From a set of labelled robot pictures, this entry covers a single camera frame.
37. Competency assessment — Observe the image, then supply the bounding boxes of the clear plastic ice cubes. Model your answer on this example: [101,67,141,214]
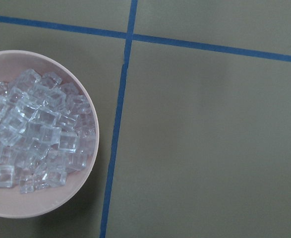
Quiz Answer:
[0,69,96,194]

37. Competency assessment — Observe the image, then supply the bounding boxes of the pink bowl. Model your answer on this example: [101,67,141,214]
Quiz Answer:
[0,50,100,219]

